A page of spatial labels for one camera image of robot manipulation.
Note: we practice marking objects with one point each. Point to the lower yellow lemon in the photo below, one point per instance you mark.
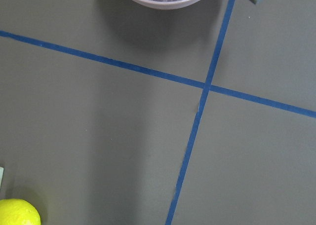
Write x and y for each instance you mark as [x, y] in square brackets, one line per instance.
[18, 212]

